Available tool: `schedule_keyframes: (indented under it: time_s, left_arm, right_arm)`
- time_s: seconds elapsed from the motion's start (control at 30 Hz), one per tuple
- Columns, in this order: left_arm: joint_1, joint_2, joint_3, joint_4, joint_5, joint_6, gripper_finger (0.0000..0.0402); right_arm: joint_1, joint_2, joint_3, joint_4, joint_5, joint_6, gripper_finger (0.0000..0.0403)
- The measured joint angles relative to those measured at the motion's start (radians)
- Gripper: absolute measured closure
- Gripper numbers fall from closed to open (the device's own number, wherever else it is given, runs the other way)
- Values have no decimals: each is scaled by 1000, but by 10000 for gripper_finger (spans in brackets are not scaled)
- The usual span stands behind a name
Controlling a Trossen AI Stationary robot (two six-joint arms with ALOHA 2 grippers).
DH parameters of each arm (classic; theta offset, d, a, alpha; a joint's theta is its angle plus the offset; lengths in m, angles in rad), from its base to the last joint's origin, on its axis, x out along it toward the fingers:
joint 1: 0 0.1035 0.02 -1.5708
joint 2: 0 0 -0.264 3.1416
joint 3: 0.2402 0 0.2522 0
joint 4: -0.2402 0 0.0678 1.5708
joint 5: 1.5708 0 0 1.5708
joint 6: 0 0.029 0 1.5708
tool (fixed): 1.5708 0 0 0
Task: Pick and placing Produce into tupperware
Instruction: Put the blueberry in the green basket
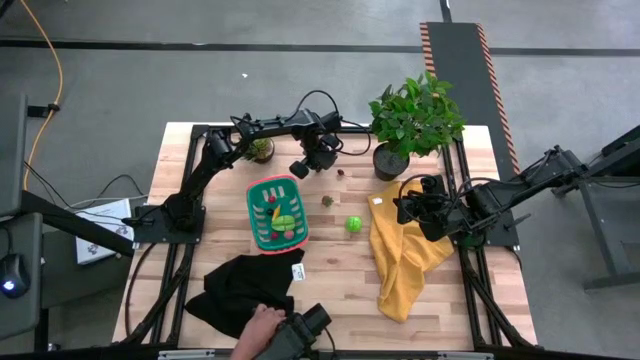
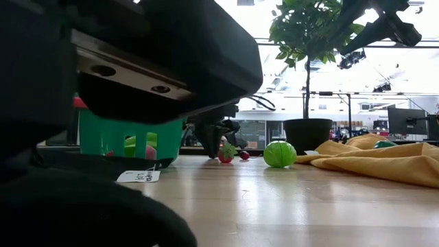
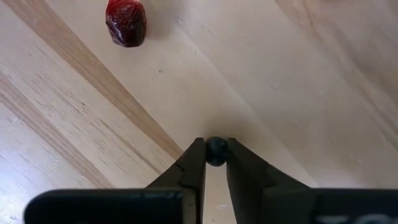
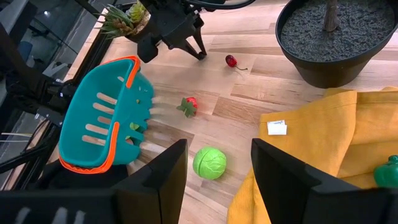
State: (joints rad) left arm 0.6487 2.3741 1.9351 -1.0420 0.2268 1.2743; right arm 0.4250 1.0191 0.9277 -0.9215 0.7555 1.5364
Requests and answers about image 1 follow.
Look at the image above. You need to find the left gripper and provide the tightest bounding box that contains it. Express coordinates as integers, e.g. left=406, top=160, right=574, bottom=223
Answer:
left=288, top=119, right=346, bottom=180

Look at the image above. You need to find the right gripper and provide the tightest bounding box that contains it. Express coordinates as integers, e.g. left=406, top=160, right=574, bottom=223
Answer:
left=393, top=175, right=466, bottom=243

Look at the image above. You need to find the teal basket with pink rim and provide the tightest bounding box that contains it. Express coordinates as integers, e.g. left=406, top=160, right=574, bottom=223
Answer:
left=245, top=174, right=310, bottom=255

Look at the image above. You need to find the light green toy vegetable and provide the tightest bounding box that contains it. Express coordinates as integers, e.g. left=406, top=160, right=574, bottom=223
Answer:
left=270, top=214, right=297, bottom=232

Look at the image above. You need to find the small potted succulent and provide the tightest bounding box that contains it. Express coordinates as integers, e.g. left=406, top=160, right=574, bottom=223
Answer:
left=242, top=137, right=276, bottom=165

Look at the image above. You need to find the mustard yellow cloth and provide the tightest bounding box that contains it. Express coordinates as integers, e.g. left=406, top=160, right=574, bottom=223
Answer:
left=368, top=179, right=456, bottom=324

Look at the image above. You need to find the leafy tree in black pot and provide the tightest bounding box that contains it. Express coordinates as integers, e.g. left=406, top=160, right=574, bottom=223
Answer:
left=368, top=69, right=466, bottom=182

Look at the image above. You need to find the black mat with striped edges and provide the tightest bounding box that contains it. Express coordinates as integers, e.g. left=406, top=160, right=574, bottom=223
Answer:
left=419, top=21, right=525, bottom=191

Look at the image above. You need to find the black cloth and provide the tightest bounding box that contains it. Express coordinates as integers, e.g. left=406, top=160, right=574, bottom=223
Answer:
left=184, top=248, right=306, bottom=341

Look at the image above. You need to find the person's hand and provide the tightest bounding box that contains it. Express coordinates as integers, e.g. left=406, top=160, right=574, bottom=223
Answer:
left=229, top=303, right=287, bottom=360

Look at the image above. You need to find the grey side table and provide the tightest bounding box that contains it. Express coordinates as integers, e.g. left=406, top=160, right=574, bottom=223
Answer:
left=551, top=124, right=640, bottom=291

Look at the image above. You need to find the white booklet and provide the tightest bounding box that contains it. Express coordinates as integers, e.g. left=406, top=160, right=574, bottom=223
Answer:
left=74, top=198, right=136, bottom=265

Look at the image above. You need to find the black diagonal beam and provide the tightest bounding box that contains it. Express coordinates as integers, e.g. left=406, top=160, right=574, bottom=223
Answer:
left=19, top=191, right=136, bottom=257

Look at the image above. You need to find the grey monitor panel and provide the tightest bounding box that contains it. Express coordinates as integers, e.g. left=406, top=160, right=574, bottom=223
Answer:
left=0, top=94, right=27, bottom=217

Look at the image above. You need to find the black computer mouse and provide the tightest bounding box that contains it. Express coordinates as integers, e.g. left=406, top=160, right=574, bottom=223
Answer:
left=0, top=253, right=31, bottom=300

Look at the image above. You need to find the grey desk panel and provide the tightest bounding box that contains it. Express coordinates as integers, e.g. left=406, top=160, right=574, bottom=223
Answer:
left=0, top=212, right=45, bottom=341

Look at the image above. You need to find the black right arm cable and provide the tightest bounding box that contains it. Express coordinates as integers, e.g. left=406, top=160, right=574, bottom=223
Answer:
left=397, top=173, right=499, bottom=227

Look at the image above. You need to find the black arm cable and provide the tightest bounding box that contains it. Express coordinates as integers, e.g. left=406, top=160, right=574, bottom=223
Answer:
left=293, top=89, right=372, bottom=157
left=397, top=173, right=499, bottom=227

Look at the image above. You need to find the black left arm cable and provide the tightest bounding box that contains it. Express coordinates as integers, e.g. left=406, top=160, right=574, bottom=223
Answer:
left=293, top=89, right=372, bottom=157

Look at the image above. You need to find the dark cable under table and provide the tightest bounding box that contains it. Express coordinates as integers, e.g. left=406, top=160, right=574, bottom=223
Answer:
left=123, top=243, right=157, bottom=337

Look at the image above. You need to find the orange cable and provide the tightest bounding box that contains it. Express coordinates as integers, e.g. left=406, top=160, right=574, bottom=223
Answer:
left=19, top=0, right=64, bottom=192

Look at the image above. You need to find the black cable clip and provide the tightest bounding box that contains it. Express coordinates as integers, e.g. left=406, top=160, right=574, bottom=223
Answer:
left=25, top=102, right=61, bottom=119

